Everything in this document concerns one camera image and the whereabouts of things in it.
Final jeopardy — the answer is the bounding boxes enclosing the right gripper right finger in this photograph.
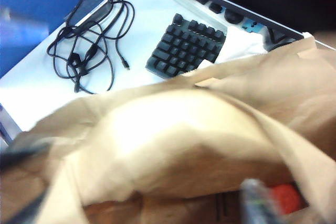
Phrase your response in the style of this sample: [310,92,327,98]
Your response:
[240,178,278,224]

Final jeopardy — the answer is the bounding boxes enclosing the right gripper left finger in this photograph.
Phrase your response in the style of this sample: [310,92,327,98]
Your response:
[7,189,54,224]

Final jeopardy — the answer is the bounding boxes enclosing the plastic-wrapped orange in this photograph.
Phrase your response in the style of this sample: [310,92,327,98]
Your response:
[270,183,302,216]

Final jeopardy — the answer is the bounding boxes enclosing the printed brown paper bag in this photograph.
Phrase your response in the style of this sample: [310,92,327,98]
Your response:
[0,31,336,224]

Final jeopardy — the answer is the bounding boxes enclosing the black mechanical keyboard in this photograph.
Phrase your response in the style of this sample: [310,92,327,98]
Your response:
[145,13,228,80]

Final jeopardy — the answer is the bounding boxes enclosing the black power adapter brick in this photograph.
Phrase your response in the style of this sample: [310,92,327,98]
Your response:
[65,0,113,29]

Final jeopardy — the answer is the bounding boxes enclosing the thin black cable bundle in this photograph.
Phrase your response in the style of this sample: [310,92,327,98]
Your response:
[46,0,182,95]

